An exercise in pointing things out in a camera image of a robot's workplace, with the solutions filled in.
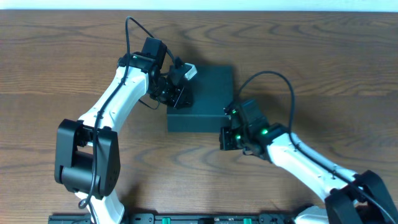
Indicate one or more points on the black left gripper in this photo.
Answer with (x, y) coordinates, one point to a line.
(177, 102)

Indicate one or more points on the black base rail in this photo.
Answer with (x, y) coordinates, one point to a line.
(150, 218)

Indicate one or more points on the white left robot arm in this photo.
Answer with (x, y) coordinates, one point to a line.
(87, 159)

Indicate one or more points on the dark green box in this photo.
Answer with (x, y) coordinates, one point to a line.
(212, 89)

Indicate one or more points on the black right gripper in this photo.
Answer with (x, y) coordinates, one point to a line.
(224, 139)

